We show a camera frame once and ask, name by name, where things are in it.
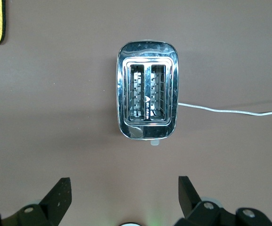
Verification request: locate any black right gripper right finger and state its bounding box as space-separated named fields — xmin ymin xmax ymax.
xmin=173 ymin=176 xmax=272 ymax=226

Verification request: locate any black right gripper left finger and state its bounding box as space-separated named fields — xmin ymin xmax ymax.
xmin=0 ymin=178 xmax=72 ymax=226

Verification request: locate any brown table cover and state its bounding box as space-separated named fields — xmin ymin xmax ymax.
xmin=0 ymin=0 xmax=272 ymax=226

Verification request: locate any beige and chrome toaster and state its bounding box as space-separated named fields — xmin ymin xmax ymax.
xmin=116 ymin=40 xmax=179 ymax=146

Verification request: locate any white toaster power cord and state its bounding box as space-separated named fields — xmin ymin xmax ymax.
xmin=178 ymin=102 xmax=272 ymax=117

